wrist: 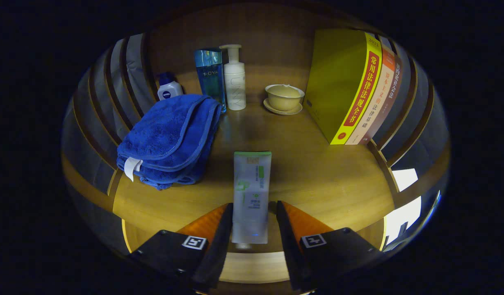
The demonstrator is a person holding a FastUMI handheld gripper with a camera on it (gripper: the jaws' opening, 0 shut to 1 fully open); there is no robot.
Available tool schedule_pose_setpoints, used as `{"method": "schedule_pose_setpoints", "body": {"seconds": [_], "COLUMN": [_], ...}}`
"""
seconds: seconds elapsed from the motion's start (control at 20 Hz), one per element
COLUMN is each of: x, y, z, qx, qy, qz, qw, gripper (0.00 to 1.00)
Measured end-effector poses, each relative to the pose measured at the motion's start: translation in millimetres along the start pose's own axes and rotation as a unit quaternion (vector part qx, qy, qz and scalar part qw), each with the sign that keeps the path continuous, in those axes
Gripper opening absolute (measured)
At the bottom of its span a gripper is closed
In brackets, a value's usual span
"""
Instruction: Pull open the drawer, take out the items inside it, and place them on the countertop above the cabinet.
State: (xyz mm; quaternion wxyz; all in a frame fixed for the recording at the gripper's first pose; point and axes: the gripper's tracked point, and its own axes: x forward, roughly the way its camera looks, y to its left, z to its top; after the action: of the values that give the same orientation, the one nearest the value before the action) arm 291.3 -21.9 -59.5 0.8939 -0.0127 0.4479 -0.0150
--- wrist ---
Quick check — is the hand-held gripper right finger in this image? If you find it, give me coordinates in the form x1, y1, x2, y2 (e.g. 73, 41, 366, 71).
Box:
276, 200, 383, 291

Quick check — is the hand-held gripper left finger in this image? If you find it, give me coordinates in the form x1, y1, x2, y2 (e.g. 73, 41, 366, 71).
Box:
127, 203, 235, 293

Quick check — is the white green tube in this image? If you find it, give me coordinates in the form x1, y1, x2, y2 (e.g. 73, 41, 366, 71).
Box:
231, 151, 273, 250

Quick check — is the wooden countertop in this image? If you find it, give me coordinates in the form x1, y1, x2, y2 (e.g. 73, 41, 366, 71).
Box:
112, 70, 396, 254

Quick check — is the wooden cabinet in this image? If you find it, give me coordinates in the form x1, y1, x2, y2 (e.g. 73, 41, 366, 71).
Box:
61, 4, 451, 263

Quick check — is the blue towel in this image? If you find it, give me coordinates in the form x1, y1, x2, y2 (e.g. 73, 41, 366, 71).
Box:
116, 94, 222, 191

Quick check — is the beige saucer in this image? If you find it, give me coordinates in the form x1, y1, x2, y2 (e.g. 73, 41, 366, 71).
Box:
263, 98, 303, 116

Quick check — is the beige lidded teacup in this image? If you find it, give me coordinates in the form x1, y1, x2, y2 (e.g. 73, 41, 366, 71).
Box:
265, 84, 305, 111

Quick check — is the white pump bottle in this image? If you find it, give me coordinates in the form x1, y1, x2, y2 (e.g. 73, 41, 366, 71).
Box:
219, 44, 247, 111

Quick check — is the small white blue-capped bottle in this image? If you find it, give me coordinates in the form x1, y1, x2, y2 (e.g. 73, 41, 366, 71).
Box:
157, 72, 184, 101

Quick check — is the clear blue bottle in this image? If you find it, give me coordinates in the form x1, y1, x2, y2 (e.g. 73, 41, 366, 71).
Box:
194, 48, 227, 113

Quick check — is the cream orange book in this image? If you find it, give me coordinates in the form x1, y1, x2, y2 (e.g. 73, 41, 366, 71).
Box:
345, 35, 396, 145

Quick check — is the yellow book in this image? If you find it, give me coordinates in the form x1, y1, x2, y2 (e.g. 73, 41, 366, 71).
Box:
303, 28, 383, 145

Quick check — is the brown book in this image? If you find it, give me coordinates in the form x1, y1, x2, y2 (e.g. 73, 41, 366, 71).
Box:
358, 43, 403, 145

